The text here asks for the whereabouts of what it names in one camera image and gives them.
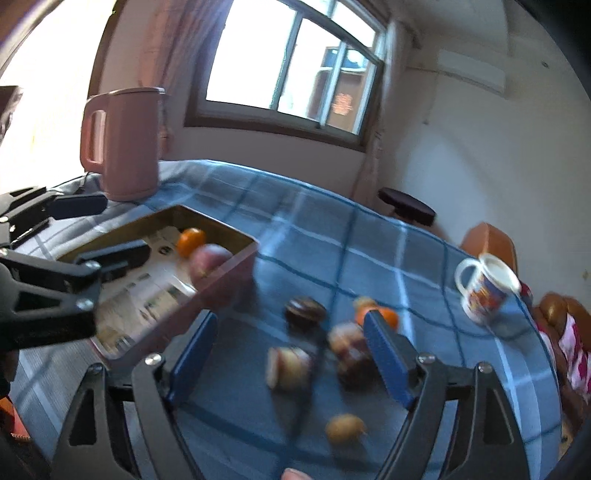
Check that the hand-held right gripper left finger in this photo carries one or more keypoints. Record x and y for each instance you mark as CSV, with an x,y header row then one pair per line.
x,y
194,357

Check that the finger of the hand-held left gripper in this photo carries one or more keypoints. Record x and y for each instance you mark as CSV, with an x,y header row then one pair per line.
x,y
117,256
78,206

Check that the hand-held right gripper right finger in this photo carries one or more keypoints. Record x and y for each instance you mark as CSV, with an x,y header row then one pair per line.
x,y
385,355

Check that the large orange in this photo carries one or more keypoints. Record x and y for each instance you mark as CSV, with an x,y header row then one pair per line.
x,y
391,317

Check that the small orange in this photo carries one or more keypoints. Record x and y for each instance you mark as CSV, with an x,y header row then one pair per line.
x,y
190,241
364,302

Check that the pink metal tin box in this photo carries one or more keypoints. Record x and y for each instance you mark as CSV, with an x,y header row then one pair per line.
x,y
221,286

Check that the small yellow longan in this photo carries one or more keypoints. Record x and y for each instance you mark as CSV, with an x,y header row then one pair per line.
x,y
345,429

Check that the person's right hand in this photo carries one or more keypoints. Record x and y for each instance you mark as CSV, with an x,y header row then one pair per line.
x,y
299,474

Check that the printed paper liner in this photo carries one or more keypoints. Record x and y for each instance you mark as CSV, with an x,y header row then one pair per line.
x,y
147,295

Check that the pink electric kettle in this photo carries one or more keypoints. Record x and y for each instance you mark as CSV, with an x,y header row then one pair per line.
x,y
129,147

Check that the pink peach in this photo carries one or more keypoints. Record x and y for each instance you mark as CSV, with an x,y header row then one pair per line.
x,y
210,262

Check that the white cartoon print mug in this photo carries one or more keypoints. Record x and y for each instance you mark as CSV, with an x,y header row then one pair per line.
x,y
485,295

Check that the blue plaid tablecloth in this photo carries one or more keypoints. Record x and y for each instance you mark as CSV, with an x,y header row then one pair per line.
x,y
323,240

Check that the dark round stool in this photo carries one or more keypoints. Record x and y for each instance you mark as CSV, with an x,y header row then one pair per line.
x,y
406,205

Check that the pink curtain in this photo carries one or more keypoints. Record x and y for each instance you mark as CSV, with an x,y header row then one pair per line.
x,y
171,55

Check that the sliding glass window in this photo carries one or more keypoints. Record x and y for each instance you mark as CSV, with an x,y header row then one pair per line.
x,y
258,55

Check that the pale tied curtain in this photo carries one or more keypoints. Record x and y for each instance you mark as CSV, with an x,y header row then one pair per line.
x,y
383,115

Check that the white air conditioner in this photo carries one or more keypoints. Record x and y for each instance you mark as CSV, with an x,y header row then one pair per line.
x,y
471,71

